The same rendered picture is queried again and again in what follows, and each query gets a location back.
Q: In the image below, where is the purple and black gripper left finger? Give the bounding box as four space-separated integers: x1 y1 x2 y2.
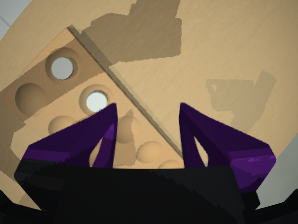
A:
21 103 118 168

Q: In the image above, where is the tan tray with round pockets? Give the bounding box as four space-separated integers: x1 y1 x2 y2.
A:
1 27 184 169

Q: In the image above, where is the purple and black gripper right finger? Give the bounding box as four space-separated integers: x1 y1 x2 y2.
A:
179 102 276 193

